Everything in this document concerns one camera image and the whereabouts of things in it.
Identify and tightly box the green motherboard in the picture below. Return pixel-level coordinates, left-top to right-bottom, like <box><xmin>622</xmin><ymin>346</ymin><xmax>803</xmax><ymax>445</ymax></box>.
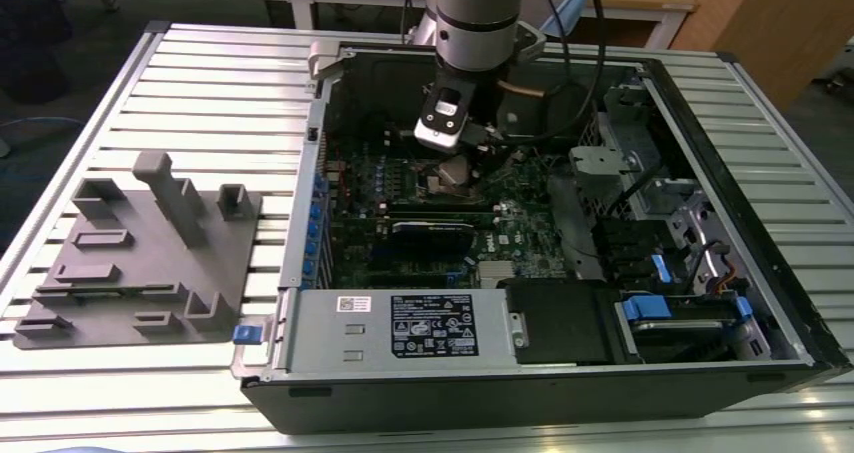
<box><xmin>323</xmin><ymin>137</ymin><xmax>583</xmax><ymax>290</ymax></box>

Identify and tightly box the chair base with wheels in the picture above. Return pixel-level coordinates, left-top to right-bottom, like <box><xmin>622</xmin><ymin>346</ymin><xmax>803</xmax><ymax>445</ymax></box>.
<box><xmin>823</xmin><ymin>37</ymin><xmax>854</xmax><ymax>95</ymax></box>

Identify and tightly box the blue floor cable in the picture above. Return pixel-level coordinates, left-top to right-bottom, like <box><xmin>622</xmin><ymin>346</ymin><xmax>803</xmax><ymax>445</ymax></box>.
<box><xmin>0</xmin><ymin>115</ymin><xmax>85</xmax><ymax>134</ymax></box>

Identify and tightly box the black office chair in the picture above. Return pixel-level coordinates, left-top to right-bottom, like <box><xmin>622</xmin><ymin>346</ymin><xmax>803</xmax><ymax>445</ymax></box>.
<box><xmin>0</xmin><ymin>0</ymin><xmax>76</xmax><ymax>107</ymax></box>

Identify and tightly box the grey parts rack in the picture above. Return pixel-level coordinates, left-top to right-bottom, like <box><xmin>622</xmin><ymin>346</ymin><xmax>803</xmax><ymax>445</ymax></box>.
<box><xmin>11</xmin><ymin>150</ymin><xmax>265</xmax><ymax>350</ymax></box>

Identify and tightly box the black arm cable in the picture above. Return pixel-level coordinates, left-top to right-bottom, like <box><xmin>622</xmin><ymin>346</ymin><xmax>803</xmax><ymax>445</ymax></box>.
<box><xmin>490</xmin><ymin>0</ymin><xmax>610</xmax><ymax>147</ymax></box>

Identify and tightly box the grey metal bracket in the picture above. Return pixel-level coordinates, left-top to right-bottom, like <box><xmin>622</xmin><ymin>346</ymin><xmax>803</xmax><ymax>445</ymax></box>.
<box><xmin>567</xmin><ymin>145</ymin><xmax>636</xmax><ymax>192</ymax></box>

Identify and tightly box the black wire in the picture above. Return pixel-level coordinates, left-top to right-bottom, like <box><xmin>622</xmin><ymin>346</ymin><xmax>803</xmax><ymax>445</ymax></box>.
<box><xmin>686</xmin><ymin>238</ymin><xmax>730</xmax><ymax>287</ymax></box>
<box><xmin>606</xmin><ymin>170</ymin><xmax>659</xmax><ymax>222</ymax></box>

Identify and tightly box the hard disk in blue carrier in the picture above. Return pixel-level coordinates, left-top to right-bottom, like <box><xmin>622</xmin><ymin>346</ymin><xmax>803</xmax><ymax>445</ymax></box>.
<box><xmin>616</xmin><ymin>292</ymin><xmax>754</xmax><ymax>365</ymax></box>

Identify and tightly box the black open PC case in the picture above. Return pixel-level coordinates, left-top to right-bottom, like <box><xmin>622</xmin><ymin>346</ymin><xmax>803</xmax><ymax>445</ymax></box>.
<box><xmin>229</xmin><ymin>40</ymin><xmax>854</xmax><ymax>437</ymax></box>

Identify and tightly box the wooden cabinet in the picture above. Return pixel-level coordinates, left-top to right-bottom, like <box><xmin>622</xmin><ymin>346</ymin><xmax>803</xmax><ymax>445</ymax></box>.
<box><xmin>670</xmin><ymin>0</ymin><xmax>854</xmax><ymax>112</ymax></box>

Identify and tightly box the grey power supply unit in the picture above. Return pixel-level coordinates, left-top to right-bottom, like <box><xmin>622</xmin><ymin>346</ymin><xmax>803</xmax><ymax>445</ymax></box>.
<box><xmin>284</xmin><ymin>287</ymin><xmax>523</xmax><ymax>375</ymax></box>

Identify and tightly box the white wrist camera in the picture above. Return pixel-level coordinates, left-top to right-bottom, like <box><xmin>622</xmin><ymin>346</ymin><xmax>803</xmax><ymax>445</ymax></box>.
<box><xmin>411</xmin><ymin>85</ymin><xmax>476</xmax><ymax>152</ymax></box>

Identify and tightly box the silver metal drive cage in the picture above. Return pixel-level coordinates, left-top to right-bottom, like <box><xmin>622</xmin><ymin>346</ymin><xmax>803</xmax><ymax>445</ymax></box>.
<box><xmin>578</xmin><ymin>83</ymin><xmax>719</xmax><ymax>254</ymax></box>

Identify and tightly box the coloured wire bundle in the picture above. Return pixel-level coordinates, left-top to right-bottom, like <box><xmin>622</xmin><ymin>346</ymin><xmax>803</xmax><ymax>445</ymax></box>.
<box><xmin>706</xmin><ymin>270</ymin><xmax>739</xmax><ymax>297</ymax></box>

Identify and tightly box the CPU socket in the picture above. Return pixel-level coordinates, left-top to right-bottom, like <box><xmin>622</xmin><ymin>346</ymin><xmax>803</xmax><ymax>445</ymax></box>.
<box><xmin>411</xmin><ymin>157</ymin><xmax>490</xmax><ymax>204</ymax></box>

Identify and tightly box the black plastic drive bracket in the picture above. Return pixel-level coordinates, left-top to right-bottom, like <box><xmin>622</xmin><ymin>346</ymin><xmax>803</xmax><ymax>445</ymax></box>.
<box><xmin>590</xmin><ymin>217</ymin><xmax>676</xmax><ymax>284</ymax></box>

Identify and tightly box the silver metal handle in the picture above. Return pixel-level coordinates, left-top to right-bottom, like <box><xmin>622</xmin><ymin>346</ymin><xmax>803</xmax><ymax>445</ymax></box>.
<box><xmin>228</xmin><ymin>312</ymin><xmax>285</xmax><ymax>380</ymax></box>

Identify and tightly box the black RAM slot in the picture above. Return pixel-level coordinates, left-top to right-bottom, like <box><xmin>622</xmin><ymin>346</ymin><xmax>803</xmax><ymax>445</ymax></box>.
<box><xmin>387</xmin><ymin>198</ymin><xmax>494</xmax><ymax>211</ymax></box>
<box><xmin>384</xmin><ymin>210</ymin><xmax>503</xmax><ymax>223</ymax></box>

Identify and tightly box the silver chipset heatsink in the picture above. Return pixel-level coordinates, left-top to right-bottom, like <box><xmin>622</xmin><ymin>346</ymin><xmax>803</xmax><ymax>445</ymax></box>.
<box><xmin>475</xmin><ymin>259</ymin><xmax>520</xmax><ymax>281</ymax></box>

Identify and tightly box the black graphics card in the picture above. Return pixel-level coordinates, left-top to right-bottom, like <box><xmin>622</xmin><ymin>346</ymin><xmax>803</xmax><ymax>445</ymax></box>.
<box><xmin>369</xmin><ymin>217</ymin><xmax>479</xmax><ymax>270</ymax></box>

